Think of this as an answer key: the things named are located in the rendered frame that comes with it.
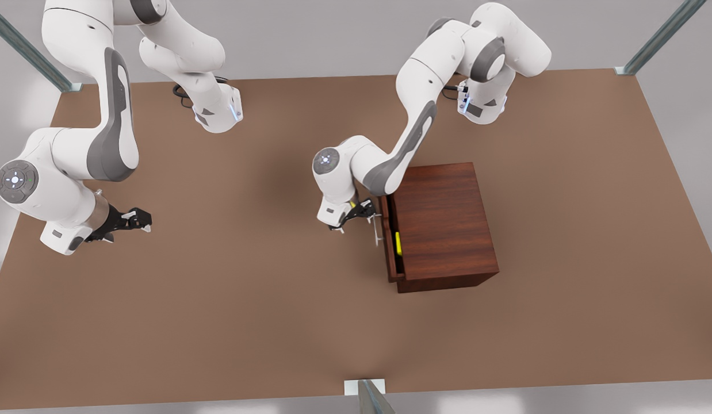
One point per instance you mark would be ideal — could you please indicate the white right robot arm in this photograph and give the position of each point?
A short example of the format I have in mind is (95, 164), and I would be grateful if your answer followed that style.
(111, 132)

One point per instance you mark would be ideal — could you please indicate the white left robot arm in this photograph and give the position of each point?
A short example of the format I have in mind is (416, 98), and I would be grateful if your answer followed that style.
(416, 132)

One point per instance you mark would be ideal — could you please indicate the yellow object in drawer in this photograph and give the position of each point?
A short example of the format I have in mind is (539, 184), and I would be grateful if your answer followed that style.
(398, 243)

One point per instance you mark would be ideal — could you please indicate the dark brown wooden cabinet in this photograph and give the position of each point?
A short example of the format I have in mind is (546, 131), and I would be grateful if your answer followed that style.
(448, 224)

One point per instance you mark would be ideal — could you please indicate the silver frame post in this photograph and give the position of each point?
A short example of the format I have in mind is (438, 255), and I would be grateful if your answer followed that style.
(658, 37)
(370, 397)
(28, 49)

